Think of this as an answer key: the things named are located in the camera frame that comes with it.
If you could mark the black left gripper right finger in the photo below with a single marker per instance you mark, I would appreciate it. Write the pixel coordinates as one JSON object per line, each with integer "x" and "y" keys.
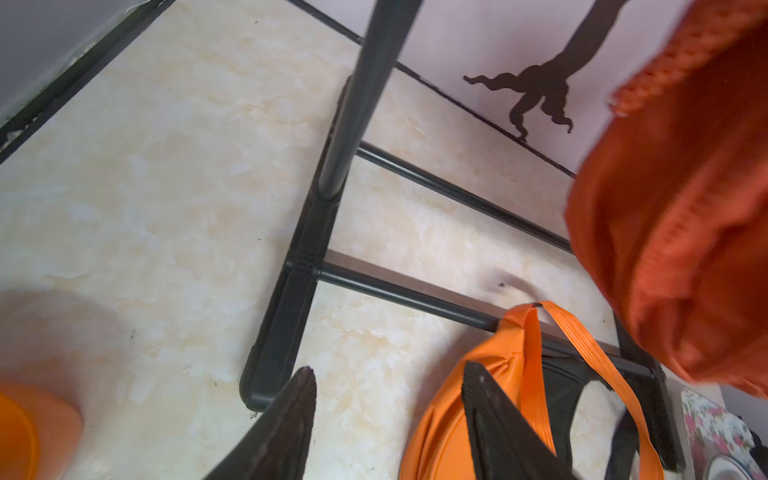
{"x": 502, "y": 443}

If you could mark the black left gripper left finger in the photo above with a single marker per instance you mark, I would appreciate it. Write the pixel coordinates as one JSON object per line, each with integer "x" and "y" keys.
{"x": 277, "y": 445}

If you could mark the floral placemat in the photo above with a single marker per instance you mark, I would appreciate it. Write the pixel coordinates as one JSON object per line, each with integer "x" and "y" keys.
{"x": 707, "y": 430}

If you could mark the white patterned plate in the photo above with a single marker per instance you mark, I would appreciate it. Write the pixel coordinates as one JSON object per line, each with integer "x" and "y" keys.
{"x": 725, "y": 467}

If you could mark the orange plastic bowl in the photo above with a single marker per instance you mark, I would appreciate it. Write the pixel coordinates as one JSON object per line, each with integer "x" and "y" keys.
{"x": 40, "y": 433}

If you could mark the dark grey clothes rack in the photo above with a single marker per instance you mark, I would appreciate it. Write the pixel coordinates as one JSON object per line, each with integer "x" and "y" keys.
{"x": 378, "y": 364}

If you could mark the orange bag with black straps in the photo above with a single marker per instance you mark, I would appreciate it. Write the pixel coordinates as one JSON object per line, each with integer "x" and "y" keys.
{"x": 439, "y": 447}

